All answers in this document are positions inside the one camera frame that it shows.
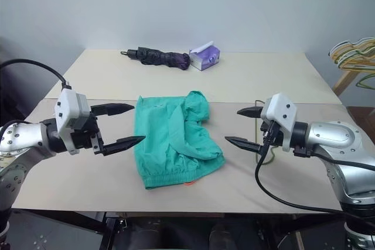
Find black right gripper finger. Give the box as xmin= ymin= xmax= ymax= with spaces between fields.
xmin=236 ymin=106 xmax=264 ymax=118
xmin=224 ymin=135 xmax=263 ymax=153

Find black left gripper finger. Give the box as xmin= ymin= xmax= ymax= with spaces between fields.
xmin=101 ymin=135 xmax=146 ymax=157
xmin=90 ymin=102 xmax=135 ymax=117

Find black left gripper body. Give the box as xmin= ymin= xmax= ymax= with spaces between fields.
xmin=69 ymin=111 xmax=105 ymax=157

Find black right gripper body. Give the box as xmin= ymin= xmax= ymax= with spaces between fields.
xmin=258 ymin=119 xmax=284 ymax=148

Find green shorts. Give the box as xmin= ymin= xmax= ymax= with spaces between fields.
xmin=133 ymin=90 xmax=226 ymax=191

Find wooden hanger rack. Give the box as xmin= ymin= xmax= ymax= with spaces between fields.
xmin=332 ymin=70 xmax=363 ymax=97

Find folded dark purple umbrella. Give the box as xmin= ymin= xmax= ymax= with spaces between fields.
xmin=120 ymin=46 xmax=192 ymax=71

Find purple tissue box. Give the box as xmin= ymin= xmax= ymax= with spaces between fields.
xmin=188 ymin=40 xmax=221 ymax=72

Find light wooden strip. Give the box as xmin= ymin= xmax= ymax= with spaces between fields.
xmin=294 ymin=228 xmax=306 ymax=250

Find clothes hangers on rack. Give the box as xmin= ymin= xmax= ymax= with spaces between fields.
xmin=328 ymin=42 xmax=375 ymax=71

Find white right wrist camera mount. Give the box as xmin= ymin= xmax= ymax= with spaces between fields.
xmin=260 ymin=92 xmax=298 ymax=153

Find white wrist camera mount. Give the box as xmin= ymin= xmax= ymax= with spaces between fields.
xmin=260 ymin=92 xmax=298 ymax=153
xmin=54 ymin=88 xmax=90 ymax=155

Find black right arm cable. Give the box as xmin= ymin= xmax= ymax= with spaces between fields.
xmin=254 ymin=121 xmax=375 ymax=214

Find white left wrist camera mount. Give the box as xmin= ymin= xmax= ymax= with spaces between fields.
xmin=54 ymin=88 xmax=90 ymax=155

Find light green wire hanger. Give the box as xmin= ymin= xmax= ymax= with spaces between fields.
xmin=355 ymin=71 xmax=375 ymax=89

